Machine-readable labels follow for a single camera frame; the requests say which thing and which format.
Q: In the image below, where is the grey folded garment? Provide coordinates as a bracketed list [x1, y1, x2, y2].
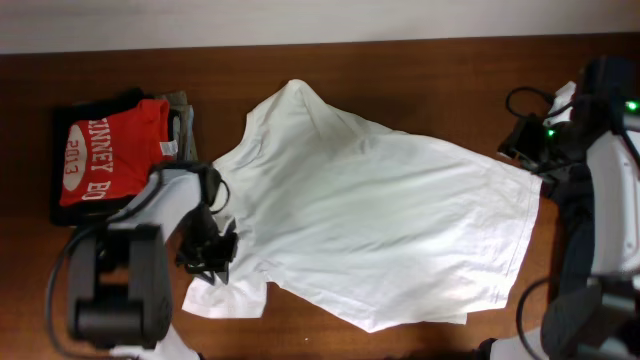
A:
[156, 91, 198, 161]

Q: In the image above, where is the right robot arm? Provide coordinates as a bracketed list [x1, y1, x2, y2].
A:
[473, 56, 639, 359]

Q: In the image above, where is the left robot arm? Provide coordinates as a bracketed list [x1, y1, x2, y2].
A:
[63, 162, 238, 359]

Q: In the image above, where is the red printed folded t-shirt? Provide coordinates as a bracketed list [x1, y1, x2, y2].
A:
[59, 99, 177, 207]

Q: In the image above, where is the white t-shirt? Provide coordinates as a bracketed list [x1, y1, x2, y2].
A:
[183, 80, 541, 333]

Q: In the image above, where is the black folded garment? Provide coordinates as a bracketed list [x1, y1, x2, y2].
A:
[50, 88, 178, 226]

